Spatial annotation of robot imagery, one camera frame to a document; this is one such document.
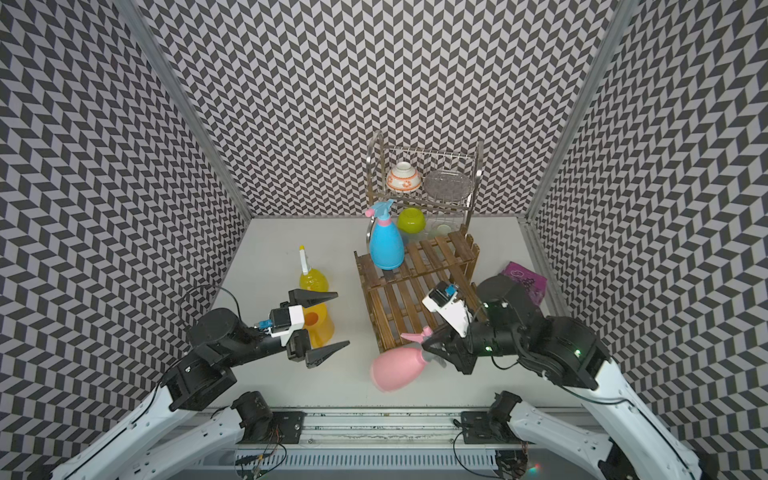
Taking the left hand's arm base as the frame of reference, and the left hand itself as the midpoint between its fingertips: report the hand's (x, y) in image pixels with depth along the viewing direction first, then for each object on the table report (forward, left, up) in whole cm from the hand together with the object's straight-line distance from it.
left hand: (340, 317), depth 56 cm
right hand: (-5, -17, -4) cm, 19 cm away
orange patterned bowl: (+46, -12, -3) cm, 48 cm away
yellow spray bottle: (+23, +15, -23) cm, 36 cm away
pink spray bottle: (-6, -11, -10) cm, 16 cm away
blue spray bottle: (+17, -8, +1) cm, 19 cm away
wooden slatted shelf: (+16, -20, -8) cm, 27 cm away
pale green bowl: (+43, -27, -23) cm, 56 cm away
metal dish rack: (+60, -5, -6) cm, 61 cm away
